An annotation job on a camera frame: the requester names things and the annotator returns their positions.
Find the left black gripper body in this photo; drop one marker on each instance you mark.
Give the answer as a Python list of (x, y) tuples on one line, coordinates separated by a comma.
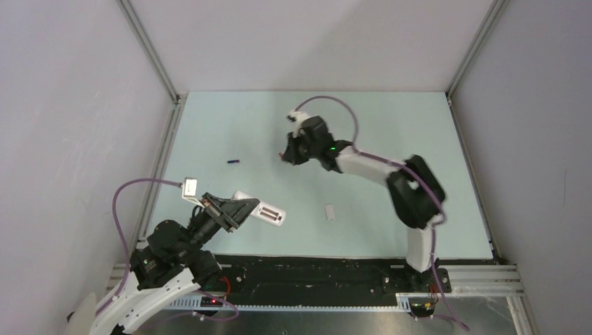
[(209, 221)]

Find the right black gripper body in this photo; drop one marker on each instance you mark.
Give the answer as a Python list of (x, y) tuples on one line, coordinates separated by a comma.
[(299, 137)]

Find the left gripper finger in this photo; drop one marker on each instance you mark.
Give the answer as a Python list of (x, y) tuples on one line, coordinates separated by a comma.
[(236, 217), (231, 206)]

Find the white remote control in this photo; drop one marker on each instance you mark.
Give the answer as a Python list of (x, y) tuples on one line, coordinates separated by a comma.
[(263, 211)]

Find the white battery compartment cover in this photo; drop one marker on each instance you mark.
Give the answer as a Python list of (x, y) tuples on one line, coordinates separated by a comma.
[(330, 212)]

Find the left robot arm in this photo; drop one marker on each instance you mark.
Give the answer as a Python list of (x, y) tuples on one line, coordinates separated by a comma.
[(173, 264)]

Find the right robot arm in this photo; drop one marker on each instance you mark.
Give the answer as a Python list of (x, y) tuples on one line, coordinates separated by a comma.
[(415, 192)]

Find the left controller board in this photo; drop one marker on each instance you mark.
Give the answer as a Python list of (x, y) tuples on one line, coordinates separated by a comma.
[(209, 302)]

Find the controller board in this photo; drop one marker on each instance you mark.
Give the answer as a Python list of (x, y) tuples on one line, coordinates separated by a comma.
[(422, 310), (209, 302)]

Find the right controller board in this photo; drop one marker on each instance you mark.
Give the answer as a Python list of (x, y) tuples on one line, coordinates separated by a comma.
[(422, 310)]

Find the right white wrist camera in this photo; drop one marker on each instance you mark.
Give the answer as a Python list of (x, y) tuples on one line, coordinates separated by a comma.
[(296, 118)]

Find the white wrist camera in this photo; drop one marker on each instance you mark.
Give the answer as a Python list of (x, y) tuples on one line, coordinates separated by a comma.
[(296, 118), (190, 190)]

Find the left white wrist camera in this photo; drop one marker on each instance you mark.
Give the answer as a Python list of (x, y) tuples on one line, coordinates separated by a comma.
[(190, 190)]

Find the left aluminium frame profile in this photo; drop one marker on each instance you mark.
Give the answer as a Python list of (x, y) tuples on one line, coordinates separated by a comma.
[(159, 151)]

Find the aluminium frame profile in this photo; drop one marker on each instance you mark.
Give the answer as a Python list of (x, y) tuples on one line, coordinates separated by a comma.
[(159, 151), (473, 93)]

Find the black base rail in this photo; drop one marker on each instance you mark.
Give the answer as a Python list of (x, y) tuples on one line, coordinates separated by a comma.
[(291, 281)]

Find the grey slotted cable duct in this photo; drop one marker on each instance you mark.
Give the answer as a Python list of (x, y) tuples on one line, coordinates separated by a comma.
[(197, 303)]

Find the right aluminium frame profile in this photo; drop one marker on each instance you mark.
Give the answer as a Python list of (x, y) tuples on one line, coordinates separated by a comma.
[(473, 93)]

